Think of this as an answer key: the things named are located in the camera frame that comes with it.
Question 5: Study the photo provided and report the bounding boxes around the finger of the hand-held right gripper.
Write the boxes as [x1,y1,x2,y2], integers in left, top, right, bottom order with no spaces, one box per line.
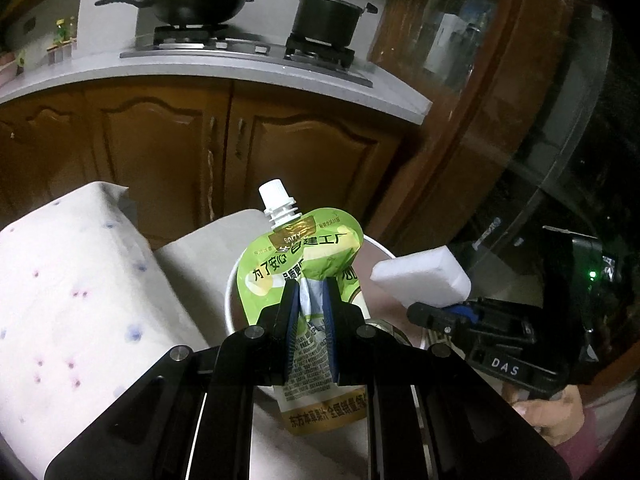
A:
[406,297,538,346]

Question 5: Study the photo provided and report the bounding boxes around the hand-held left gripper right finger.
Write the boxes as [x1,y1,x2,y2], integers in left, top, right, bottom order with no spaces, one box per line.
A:
[320,277,572,480]

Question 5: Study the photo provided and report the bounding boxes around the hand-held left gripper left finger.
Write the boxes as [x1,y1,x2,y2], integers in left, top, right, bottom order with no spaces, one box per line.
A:
[44,280,302,480]

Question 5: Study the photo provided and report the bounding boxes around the white sponge block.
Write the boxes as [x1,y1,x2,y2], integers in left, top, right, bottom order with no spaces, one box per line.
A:
[370,252,473,309]

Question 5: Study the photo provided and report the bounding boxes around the green spout pouch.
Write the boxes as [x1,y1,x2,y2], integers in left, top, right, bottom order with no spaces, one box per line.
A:
[235,178,372,443]

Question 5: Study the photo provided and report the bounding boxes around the white round bin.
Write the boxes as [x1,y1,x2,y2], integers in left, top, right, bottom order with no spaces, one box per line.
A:
[224,232,427,352]

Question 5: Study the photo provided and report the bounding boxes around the person's right forearm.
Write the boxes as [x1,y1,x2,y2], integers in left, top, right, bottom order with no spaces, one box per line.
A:
[550,402,632,480]

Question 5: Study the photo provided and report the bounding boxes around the person's right hand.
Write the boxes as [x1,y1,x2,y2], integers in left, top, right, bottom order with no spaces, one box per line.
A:
[505,384,587,447]

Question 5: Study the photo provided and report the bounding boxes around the brown wooden base cabinets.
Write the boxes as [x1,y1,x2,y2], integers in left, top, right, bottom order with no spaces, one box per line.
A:
[0,77,417,252]

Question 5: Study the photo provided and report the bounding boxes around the white dotted tablecloth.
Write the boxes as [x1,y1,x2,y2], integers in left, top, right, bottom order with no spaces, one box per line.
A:
[0,181,213,480]

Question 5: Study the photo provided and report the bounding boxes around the brown glass door cabinet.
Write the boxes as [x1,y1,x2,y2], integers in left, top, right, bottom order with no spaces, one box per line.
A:
[369,0,618,266]

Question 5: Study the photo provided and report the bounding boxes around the steel gas stove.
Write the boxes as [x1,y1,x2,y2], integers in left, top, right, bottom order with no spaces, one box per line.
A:
[119,25,375,89]

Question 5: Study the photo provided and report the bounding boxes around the grey kitchen countertop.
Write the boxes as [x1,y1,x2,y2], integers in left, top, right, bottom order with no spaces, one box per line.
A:
[0,35,433,127]

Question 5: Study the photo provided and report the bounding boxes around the black cooking pot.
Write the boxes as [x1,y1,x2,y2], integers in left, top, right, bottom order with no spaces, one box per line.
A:
[287,0,380,47]

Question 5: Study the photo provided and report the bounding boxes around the black wok with lid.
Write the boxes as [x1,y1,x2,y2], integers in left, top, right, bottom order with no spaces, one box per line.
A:
[95,0,255,27]

